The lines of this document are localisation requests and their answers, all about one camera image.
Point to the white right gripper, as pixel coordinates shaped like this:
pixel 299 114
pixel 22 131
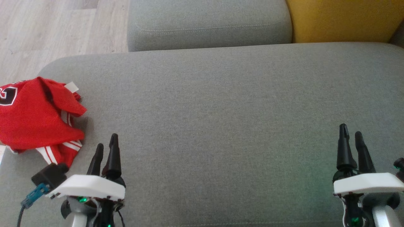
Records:
pixel 369 184

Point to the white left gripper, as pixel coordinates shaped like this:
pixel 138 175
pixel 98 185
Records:
pixel 91 187

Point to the red shorts with white bands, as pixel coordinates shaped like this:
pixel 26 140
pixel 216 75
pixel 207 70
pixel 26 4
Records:
pixel 68 154

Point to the red basketball jersey white trim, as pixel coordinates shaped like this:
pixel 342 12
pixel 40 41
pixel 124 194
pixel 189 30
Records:
pixel 28 119

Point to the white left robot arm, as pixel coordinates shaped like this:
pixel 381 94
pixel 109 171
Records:
pixel 78 221

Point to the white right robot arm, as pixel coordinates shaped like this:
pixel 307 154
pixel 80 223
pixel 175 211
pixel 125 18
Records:
pixel 386 219

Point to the grey sofa seat cushion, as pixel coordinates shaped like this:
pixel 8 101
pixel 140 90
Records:
pixel 221 126

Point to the yellow cushion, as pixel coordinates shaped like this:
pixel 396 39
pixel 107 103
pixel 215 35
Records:
pixel 341 19

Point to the grey sofa cushion with seam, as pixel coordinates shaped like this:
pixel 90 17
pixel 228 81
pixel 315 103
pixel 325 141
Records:
pixel 205 19

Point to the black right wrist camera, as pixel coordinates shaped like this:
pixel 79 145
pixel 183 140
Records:
pixel 400 164

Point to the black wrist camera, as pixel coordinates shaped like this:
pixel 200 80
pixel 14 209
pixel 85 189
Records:
pixel 400 164
pixel 50 175

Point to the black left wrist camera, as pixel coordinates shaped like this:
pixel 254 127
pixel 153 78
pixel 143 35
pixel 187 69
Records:
pixel 50 175

